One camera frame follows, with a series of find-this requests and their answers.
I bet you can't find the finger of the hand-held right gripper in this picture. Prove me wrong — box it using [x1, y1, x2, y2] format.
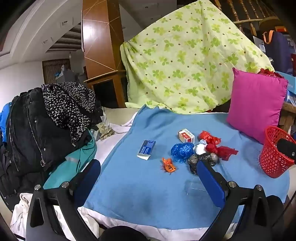
[276, 138, 296, 161]

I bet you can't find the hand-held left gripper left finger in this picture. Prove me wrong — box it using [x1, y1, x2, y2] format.
[25, 159, 102, 241]

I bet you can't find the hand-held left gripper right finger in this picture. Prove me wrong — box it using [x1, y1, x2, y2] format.
[196, 159, 276, 241]

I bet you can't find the red plastic mesh basket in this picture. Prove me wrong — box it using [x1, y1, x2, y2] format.
[259, 126, 296, 179]

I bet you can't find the black plastic bag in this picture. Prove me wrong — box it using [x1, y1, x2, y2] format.
[187, 152, 219, 175]

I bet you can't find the red plastic bag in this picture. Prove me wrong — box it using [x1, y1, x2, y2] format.
[205, 143, 238, 161]
[199, 130, 221, 146]

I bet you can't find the white plastic bag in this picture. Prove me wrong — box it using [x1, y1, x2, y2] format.
[194, 144, 208, 155]

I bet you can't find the blue plastic bag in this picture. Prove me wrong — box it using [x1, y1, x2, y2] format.
[171, 142, 195, 163]

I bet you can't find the orange wrapper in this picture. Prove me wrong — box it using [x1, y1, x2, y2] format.
[161, 158, 177, 173]

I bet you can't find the small red and white box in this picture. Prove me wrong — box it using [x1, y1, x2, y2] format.
[178, 128, 196, 144]

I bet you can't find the blue and white box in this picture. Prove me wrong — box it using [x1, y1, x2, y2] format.
[136, 140, 156, 161]

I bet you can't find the clear plastic film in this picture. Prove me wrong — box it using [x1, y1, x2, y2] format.
[184, 179, 207, 197]

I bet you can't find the teal garment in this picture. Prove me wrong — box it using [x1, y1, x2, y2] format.
[43, 132, 97, 189]

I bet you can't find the rough wooden table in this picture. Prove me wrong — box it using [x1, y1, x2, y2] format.
[279, 101, 296, 135]

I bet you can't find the beige patterned cloth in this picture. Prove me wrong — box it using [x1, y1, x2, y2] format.
[97, 123, 115, 141]

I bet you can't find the white and blue packet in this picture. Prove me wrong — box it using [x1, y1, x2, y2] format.
[284, 90, 296, 103]

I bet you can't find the magenta pillow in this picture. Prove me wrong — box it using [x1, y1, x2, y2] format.
[226, 67, 289, 144]

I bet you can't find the blue blanket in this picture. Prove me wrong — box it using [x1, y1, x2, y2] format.
[83, 104, 290, 230]

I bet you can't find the light blue cardboard box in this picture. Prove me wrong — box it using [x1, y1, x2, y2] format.
[275, 71, 296, 95]

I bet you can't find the black white-dotted garment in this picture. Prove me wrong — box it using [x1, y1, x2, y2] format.
[41, 82, 102, 144]

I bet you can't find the shiny red bag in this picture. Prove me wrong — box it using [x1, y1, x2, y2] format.
[257, 68, 281, 79]

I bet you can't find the blue garment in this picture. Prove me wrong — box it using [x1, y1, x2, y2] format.
[0, 103, 11, 142]

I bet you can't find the brown woven blind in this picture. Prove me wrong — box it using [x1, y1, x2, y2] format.
[42, 58, 72, 84]

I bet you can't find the green clover print quilt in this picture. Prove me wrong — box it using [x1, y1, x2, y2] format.
[120, 0, 275, 114]

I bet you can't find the brown wooden cabinet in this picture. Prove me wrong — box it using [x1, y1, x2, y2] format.
[81, 0, 129, 108]

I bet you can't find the wooden stair railing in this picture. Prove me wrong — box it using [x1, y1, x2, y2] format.
[213, 0, 278, 35]

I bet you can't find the navy bag with orange handle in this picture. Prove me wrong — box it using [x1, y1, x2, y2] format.
[262, 30, 294, 77]

